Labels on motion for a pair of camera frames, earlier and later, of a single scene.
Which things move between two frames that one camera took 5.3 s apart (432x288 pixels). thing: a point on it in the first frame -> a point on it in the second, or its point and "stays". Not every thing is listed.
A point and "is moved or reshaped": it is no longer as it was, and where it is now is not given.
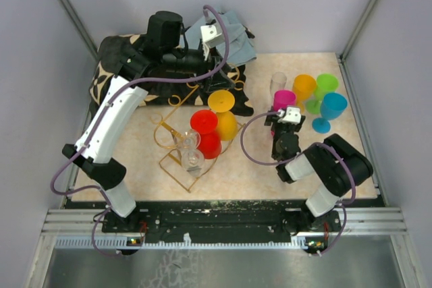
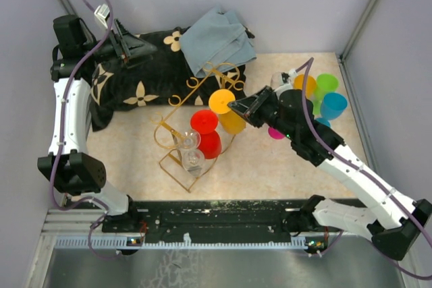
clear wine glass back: [278, 81] stays
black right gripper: [273, 119] -> [248, 105]
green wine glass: [326, 83] stays
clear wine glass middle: [187, 139] stays
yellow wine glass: [304, 86] stays
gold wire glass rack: [198, 129] stays
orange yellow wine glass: [221, 102] is moved or reshaped
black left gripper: [219, 81] -> [140, 48]
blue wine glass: [332, 106] stays
